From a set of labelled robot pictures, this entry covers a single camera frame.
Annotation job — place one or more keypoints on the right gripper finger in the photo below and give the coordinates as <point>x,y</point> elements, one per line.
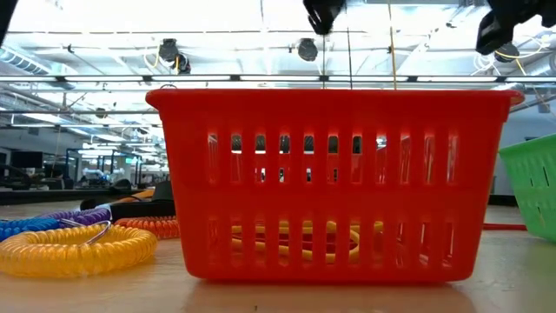
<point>323,15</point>
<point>497,30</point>

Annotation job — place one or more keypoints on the red plastic basket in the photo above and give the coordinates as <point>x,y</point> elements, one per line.
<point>339,195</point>

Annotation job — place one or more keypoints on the yellow rubber band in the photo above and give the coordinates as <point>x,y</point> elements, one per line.
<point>332,226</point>

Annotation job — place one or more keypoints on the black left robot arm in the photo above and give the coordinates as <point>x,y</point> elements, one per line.
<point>6,17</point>

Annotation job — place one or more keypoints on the black ceiling fixture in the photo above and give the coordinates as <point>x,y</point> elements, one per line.
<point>507,55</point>
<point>182,64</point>
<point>307,49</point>
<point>168,49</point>

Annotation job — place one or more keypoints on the green plastic basket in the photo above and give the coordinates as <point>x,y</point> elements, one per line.
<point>534,187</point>

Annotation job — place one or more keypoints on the orange coil wristband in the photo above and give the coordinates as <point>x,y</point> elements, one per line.
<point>147,227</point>

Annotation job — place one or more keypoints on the purple coil wristband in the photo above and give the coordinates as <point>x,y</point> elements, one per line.
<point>82,216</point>

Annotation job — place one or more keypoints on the black monitor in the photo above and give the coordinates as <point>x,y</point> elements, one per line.
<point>27,159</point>

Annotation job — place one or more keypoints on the yellow coil wristband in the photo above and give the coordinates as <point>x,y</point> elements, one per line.
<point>65,256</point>

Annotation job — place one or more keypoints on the blue coil wristband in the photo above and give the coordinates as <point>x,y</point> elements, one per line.
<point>26,227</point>

